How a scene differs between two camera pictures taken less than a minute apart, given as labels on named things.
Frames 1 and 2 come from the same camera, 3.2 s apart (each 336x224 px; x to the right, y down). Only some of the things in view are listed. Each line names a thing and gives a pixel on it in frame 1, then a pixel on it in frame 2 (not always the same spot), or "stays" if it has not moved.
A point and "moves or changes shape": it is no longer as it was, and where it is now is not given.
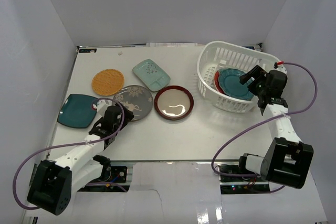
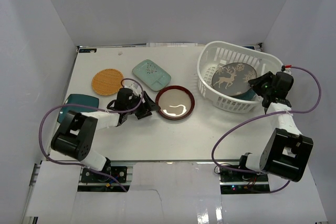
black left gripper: [126, 114] -> [144, 106]
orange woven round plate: [107, 82] stays
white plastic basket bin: [217, 55] stays
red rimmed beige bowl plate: [174, 103] stays
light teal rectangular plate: [154, 76] stays
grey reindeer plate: [136, 98] moves or changes shape
